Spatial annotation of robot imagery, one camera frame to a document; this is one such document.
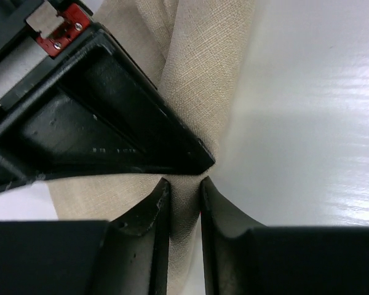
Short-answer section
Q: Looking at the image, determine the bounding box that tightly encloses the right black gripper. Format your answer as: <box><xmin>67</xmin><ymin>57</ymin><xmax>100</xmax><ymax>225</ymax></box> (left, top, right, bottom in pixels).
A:
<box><xmin>0</xmin><ymin>1</ymin><xmax>94</xmax><ymax>125</ymax></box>

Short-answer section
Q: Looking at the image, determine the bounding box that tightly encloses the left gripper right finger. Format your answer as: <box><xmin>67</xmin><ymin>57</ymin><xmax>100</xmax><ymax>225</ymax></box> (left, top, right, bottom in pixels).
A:
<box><xmin>199</xmin><ymin>178</ymin><xmax>369</xmax><ymax>294</ymax></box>

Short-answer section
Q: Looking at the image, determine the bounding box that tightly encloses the beige cloth napkin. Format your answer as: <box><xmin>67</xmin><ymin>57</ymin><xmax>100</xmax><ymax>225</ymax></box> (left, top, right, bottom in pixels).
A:
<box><xmin>47</xmin><ymin>0</ymin><xmax>256</xmax><ymax>295</ymax></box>

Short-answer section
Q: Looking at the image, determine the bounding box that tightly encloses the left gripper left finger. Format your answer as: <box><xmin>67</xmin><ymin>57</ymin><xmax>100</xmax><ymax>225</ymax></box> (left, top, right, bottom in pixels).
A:
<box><xmin>0</xmin><ymin>179</ymin><xmax>171</xmax><ymax>294</ymax></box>

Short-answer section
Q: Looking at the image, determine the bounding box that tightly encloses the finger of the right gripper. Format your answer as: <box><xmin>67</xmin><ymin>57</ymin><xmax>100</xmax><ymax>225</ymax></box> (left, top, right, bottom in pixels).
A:
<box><xmin>0</xmin><ymin>26</ymin><xmax>215</xmax><ymax>193</ymax></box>

